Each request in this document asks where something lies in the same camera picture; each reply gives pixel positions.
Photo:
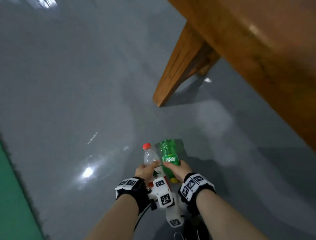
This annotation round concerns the person's right hand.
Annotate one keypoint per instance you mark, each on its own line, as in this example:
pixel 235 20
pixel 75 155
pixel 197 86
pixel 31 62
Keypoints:
pixel 179 170

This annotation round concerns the person's left hand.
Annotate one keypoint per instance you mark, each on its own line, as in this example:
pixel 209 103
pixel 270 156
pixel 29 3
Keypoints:
pixel 147 170

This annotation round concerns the red-capped red-label plastic bottle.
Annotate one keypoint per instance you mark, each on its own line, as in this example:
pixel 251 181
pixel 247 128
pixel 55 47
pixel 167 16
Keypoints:
pixel 149 155

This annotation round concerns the green yellow-capped plastic bottle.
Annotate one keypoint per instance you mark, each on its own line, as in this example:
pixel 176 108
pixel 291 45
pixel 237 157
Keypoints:
pixel 169 154

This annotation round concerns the person's right forearm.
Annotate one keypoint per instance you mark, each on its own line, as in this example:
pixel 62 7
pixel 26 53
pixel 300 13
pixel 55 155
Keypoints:
pixel 227 217

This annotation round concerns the person's left forearm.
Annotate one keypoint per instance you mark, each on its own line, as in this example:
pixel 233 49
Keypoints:
pixel 113 220

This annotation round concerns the brown wooden table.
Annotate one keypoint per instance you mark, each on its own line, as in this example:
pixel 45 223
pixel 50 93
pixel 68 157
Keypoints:
pixel 259 49

